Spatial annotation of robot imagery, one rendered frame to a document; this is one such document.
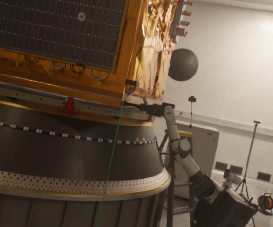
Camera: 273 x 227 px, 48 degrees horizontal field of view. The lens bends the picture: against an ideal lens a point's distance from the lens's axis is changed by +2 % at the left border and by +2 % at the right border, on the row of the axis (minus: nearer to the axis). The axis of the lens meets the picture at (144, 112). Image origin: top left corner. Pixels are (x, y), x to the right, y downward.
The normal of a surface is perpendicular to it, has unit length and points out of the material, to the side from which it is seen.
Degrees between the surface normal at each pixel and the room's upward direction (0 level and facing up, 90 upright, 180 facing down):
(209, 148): 90
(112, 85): 97
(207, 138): 90
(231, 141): 90
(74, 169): 62
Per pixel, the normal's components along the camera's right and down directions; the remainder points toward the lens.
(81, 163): 0.46, -0.35
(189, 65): -0.14, 0.01
